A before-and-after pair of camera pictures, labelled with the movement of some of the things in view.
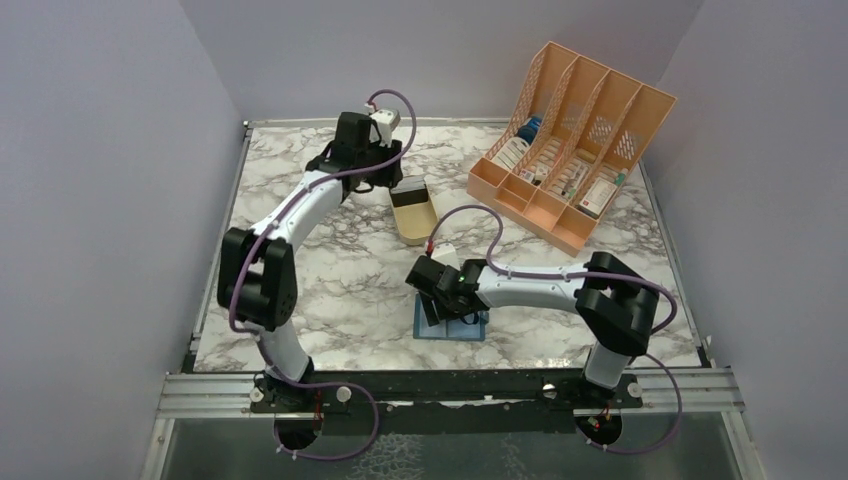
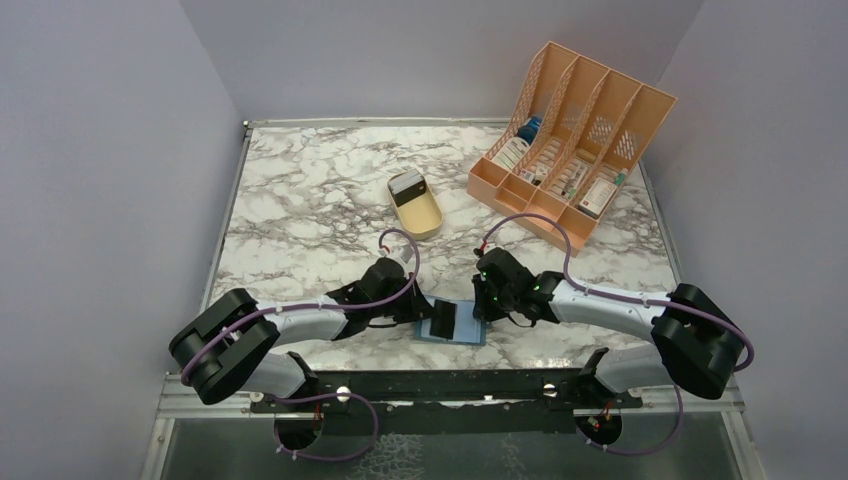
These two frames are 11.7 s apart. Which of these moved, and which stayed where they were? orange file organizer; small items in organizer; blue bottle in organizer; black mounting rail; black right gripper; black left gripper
Moved: black right gripper; black left gripper
Stayed: orange file organizer; small items in organizer; black mounting rail; blue bottle in organizer
